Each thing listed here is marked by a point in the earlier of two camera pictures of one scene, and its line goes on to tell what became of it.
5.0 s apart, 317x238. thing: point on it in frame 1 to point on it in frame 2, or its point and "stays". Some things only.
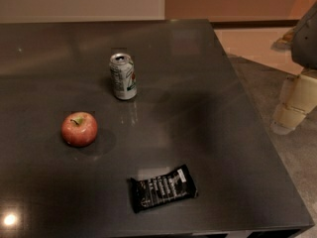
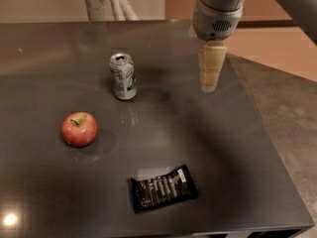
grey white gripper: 305,44 to 216,24
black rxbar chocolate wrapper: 163,188 stays
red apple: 79,129 stays
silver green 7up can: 123,73 stays
